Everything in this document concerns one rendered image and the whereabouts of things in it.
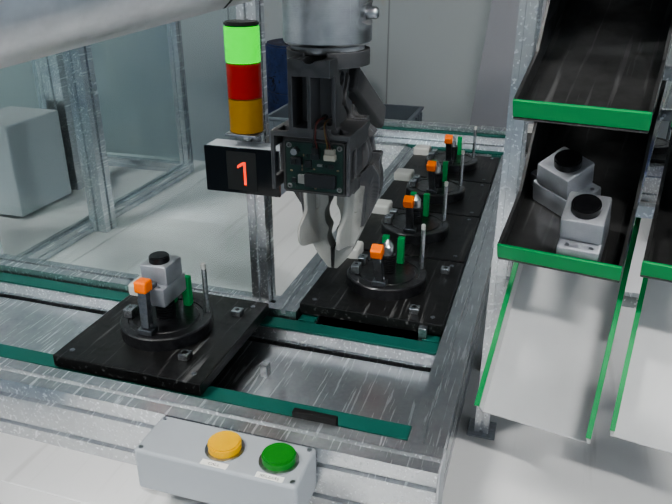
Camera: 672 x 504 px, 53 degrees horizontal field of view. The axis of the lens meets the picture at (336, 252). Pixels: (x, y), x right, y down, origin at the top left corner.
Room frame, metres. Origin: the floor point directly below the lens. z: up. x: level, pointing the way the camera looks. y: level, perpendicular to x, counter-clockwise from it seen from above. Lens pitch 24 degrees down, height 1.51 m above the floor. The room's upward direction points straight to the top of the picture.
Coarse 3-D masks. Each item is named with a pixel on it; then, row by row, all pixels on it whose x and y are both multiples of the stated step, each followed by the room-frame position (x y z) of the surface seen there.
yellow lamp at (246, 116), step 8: (232, 104) 0.97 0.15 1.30; (240, 104) 0.96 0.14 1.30; (248, 104) 0.96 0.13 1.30; (256, 104) 0.97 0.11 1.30; (232, 112) 0.97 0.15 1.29; (240, 112) 0.96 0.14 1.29; (248, 112) 0.96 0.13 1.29; (256, 112) 0.97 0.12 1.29; (232, 120) 0.97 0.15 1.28; (240, 120) 0.96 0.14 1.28; (248, 120) 0.96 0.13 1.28; (256, 120) 0.97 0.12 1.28; (232, 128) 0.97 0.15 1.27; (240, 128) 0.96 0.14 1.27; (248, 128) 0.96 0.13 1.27; (256, 128) 0.97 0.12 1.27
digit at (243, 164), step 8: (232, 152) 0.97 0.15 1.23; (240, 152) 0.96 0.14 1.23; (232, 160) 0.97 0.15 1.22; (240, 160) 0.96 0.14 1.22; (248, 160) 0.96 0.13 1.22; (232, 168) 0.97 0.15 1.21; (240, 168) 0.96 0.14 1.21; (248, 168) 0.96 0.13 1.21; (232, 176) 0.97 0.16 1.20; (240, 176) 0.96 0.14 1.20; (248, 176) 0.96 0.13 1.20; (256, 176) 0.95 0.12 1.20; (232, 184) 0.97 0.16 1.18; (240, 184) 0.96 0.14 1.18; (248, 184) 0.96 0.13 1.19; (256, 184) 0.95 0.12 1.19
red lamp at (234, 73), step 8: (232, 64) 0.97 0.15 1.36; (240, 64) 0.97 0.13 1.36; (248, 64) 0.97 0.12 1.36; (256, 64) 0.97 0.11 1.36; (232, 72) 0.97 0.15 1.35; (240, 72) 0.96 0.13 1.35; (248, 72) 0.96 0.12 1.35; (256, 72) 0.97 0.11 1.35; (232, 80) 0.97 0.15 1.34; (240, 80) 0.96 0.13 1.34; (248, 80) 0.96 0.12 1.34; (256, 80) 0.97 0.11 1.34; (232, 88) 0.97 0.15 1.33; (240, 88) 0.96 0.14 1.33; (248, 88) 0.96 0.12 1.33; (256, 88) 0.97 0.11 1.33; (232, 96) 0.97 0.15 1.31; (240, 96) 0.96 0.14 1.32; (248, 96) 0.96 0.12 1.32; (256, 96) 0.97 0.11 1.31
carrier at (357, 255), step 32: (352, 256) 1.16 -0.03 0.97; (384, 256) 1.05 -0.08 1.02; (320, 288) 1.03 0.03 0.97; (352, 288) 1.03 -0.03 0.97; (384, 288) 1.00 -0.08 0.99; (416, 288) 1.01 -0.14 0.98; (448, 288) 1.03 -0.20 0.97; (352, 320) 0.95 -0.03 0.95; (384, 320) 0.94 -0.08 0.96; (416, 320) 0.92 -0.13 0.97
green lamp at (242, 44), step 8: (224, 32) 0.98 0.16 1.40; (232, 32) 0.96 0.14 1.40; (240, 32) 0.96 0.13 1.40; (248, 32) 0.97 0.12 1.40; (256, 32) 0.98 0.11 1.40; (224, 40) 0.98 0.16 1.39; (232, 40) 0.96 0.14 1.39; (240, 40) 0.96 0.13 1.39; (248, 40) 0.96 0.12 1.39; (256, 40) 0.97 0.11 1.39; (232, 48) 0.96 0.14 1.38; (240, 48) 0.96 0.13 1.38; (248, 48) 0.96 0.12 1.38; (256, 48) 0.97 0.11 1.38; (232, 56) 0.96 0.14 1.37; (240, 56) 0.96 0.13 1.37; (248, 56) 0.96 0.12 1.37; (256, 56) 0.97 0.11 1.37
